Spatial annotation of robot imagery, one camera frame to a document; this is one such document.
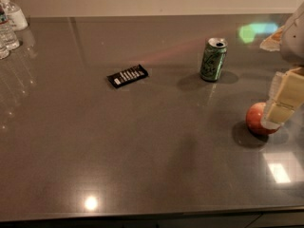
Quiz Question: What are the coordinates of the clear plastic water bottle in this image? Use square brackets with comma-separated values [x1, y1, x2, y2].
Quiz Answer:
[0, 6, 20, 50]

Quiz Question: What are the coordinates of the red apple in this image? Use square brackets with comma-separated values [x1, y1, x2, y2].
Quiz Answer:
[245, 103, 278, 136]

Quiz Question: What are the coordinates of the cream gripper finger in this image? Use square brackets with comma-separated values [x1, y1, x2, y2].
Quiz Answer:
[259, 27, 284, 51]

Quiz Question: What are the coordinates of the black rxbar chocolate wrapper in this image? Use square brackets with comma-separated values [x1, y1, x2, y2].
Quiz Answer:
[107, 65, 149, 88]

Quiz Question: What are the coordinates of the white hand sanitizer bottle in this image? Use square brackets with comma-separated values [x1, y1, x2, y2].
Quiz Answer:
[0, 0, 29, 31]

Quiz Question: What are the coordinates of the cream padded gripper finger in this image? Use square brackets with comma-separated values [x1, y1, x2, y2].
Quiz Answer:
[261, 67, 304, 130]

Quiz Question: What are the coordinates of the green soda can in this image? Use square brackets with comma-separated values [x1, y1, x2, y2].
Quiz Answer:
[199, 38, 228, 82]

